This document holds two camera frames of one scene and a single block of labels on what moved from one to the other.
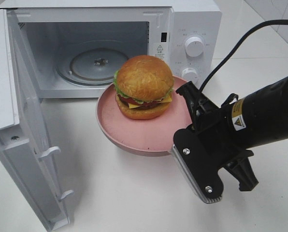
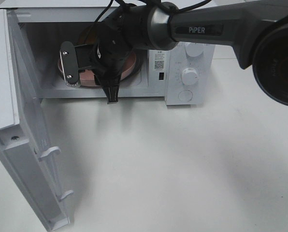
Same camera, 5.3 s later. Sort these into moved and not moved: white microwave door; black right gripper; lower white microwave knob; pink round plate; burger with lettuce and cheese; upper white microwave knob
Moved: black right gripper; pink round plate; burger with lettuce and cheese
Not moved: lower white microwave knob; white microwave door; upper white microwave knob
